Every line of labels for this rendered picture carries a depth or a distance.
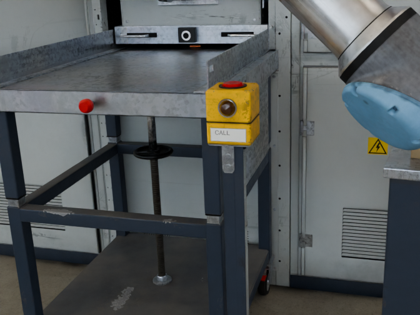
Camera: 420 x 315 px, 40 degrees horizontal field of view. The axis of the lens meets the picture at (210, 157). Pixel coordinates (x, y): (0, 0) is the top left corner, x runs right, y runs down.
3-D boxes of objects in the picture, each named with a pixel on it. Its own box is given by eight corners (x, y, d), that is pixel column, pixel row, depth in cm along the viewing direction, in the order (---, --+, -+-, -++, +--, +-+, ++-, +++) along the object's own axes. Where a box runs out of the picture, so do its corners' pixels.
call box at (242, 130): (250, 148, 101) (249, 90, 97) (206, 145, 103) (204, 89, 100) (260, 135, 108) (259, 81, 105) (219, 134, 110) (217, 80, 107)
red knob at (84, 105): (90, 114, 129) (89, 100, 128) (77, 114, 129) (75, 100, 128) (99, 110, 133) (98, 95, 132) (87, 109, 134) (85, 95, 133)
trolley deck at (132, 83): (224, 119, 125) (223, 91, 123) (-21, 110, 142) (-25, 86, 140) (278, 68, 187) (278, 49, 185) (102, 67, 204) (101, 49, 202)
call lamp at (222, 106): (235, 119, 98) (234, 100, 97) (215, 119, 99) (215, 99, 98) (237, 117, 100) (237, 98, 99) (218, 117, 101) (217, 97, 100)
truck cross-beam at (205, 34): (267, 43, 189) (267, 24, 187) (115, 44, 204) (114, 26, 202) (270, 41, 193) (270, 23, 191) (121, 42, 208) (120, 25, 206)
